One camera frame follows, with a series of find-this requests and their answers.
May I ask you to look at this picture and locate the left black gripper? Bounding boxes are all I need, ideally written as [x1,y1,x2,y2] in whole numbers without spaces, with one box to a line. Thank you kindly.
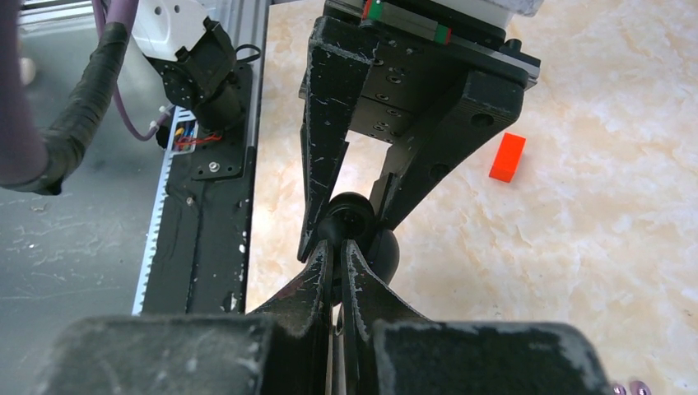
[297,1,541,263]

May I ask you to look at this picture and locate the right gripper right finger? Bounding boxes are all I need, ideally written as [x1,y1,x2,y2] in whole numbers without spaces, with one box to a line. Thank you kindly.
[340,240,612,394]

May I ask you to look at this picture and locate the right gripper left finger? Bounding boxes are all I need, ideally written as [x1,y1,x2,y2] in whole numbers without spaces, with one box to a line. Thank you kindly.
[32,242,333,394]

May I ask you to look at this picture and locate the black earbud charging case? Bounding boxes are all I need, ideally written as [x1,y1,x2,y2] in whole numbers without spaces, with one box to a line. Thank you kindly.
[318,193,399,306]

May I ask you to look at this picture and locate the red rectangular block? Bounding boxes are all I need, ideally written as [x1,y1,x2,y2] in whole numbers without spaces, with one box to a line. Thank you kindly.
[489,132,527,183]

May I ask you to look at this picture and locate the purple earbud pair upper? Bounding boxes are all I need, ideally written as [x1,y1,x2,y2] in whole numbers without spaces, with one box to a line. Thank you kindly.
[612,380,652,395]

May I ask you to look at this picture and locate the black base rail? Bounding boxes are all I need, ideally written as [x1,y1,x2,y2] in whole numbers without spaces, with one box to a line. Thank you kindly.
[132,59,258,318]

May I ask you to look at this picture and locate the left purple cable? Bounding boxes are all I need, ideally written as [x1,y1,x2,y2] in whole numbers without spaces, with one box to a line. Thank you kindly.
[90,0,175,143]

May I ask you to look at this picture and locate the purple cable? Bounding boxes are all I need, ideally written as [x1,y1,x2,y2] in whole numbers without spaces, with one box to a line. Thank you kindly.
[90,0,175,143]
[0,0,140,198]

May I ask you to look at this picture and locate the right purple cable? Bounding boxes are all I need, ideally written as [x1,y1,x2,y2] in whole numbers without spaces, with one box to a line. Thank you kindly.
[0,0,140,198]

